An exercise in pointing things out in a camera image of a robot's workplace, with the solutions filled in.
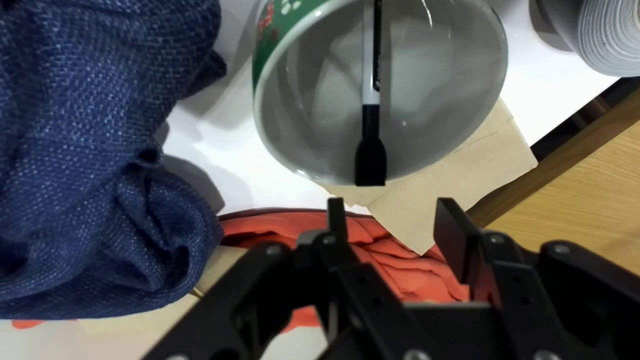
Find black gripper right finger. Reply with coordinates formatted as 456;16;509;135
433;198;481;279

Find navy blue cloth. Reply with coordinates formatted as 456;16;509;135
0;0;226;320

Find red orange cloth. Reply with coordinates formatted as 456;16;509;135
10;208;472;332

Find brown paper piece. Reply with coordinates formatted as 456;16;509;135
326;100;537;254

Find light wooden desk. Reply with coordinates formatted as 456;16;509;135
469;87;640;272

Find white green mug cup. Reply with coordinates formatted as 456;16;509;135
252;0;507;183

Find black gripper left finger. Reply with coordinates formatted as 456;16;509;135
323;198;347;243

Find black white marker pen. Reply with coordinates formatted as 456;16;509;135
354;0;385;185

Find grey duct tape roll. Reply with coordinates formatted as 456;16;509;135
529;0;640;77

